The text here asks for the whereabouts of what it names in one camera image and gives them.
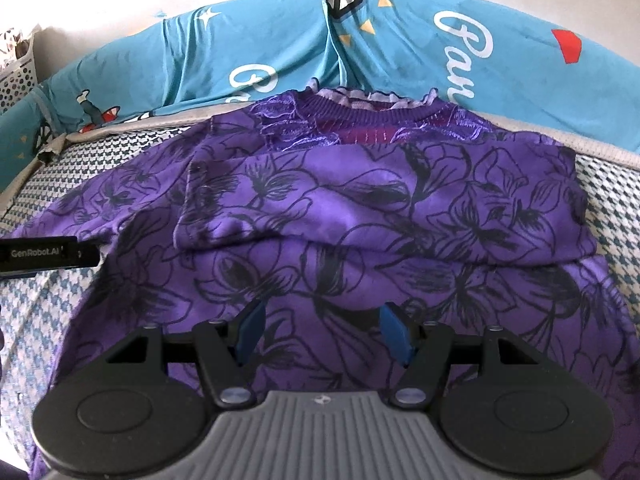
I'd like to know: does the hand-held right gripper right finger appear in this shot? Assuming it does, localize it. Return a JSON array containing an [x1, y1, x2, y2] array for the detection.
[[379, 302, 538, 408]]

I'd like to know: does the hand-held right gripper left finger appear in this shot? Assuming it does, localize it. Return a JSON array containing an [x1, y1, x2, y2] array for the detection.
[[105, 302, 268, 408]]

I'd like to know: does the purple floral garment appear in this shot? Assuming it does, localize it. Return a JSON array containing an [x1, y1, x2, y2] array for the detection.
[[10, 87, 640, 480]]

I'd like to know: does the white plastic basket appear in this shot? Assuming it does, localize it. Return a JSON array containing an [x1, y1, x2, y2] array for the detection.
[[0, 25, 38, 116]]

